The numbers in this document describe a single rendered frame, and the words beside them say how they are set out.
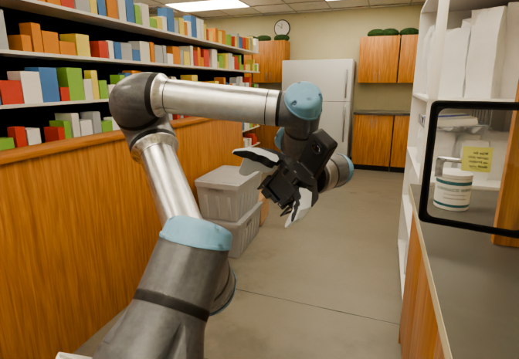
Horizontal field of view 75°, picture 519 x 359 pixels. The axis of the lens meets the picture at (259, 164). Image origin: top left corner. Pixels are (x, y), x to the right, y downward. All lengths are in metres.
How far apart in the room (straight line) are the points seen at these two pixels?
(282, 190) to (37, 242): 1.52
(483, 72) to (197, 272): 1.89
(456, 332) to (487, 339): 0.06
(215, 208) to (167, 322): 2.38
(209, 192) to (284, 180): 2.23
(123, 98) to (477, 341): 0.88
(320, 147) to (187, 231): 0.26
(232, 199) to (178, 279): 2.26
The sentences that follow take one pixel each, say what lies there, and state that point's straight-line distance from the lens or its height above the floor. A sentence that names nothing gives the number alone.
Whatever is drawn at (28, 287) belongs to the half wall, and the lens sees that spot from 2.01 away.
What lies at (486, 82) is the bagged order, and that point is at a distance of 2.16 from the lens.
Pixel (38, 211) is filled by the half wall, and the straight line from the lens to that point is 1.93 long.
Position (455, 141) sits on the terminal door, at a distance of 1.20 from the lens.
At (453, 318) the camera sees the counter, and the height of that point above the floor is 0.94.
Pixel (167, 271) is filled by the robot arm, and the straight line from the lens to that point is 0.52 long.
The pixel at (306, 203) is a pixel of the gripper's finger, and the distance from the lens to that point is 0.55.
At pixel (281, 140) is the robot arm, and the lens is 0.81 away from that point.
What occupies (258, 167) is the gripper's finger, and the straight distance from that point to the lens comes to 0.61.
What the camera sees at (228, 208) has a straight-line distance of 2.80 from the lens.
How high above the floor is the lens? 1.44
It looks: 14 degrees down
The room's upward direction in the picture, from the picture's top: straight up
